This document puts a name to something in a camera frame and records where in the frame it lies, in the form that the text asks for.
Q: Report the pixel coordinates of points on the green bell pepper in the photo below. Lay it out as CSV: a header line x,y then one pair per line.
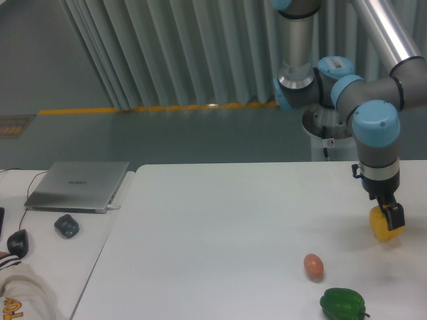
x,y
342,303

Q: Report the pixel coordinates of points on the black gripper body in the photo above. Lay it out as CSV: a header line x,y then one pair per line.
x,y
382,189

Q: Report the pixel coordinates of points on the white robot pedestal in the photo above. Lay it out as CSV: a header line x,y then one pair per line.
x,y
329,138

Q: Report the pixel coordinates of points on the cream sleeved forearm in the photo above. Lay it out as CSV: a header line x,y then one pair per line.
x,y
23,294

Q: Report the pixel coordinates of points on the brown egg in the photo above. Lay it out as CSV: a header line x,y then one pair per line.
x,y
314,266

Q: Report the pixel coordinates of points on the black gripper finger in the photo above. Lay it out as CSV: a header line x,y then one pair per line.
x,y
384,205
395,216

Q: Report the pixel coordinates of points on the black device at left edge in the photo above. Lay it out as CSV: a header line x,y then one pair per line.
x,y
2,214

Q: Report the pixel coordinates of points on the grey pleated curtain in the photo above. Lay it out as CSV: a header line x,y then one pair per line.
x,y
180,53

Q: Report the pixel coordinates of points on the yellow bell pepper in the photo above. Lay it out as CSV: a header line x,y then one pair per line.
x,y
379,226

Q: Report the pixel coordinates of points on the black power adapter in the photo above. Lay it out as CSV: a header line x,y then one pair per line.
x,y
67,226

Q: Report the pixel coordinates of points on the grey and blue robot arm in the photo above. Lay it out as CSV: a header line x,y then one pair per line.
x,y
369,110

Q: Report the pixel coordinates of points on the black computer mouse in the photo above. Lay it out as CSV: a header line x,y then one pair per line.
x,y
18,243

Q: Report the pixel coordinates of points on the silver closed laptop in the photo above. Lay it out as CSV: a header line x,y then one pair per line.
x,y
78,187

